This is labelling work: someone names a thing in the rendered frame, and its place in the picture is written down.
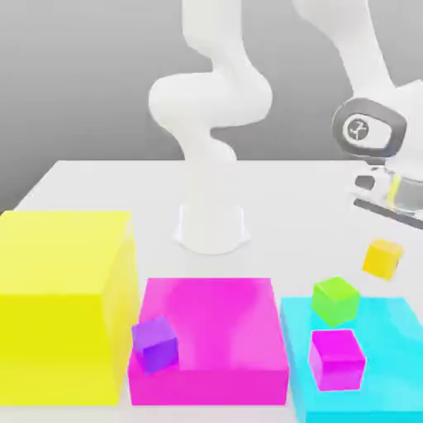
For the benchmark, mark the small green cube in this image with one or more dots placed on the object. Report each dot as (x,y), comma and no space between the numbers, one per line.
(335,300)

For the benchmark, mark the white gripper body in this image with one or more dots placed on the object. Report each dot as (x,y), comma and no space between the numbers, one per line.
(393,216)

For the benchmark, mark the large magenta box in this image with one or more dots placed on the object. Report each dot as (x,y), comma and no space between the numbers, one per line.
(214,330)

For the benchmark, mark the small purple cube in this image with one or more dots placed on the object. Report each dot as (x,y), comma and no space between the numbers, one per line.
(157,347)

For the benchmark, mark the small orange cube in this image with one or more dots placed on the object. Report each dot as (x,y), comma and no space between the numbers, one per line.
(381,259)

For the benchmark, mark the large cyan box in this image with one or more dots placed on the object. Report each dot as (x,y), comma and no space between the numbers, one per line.
(390,363)

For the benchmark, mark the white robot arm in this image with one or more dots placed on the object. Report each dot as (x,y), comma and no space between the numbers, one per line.
(211,99)

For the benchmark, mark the large yellow box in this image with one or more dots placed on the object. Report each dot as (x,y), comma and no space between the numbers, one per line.
(56,307)

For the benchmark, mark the small magenta cube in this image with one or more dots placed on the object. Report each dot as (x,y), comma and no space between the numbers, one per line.
(337,360)

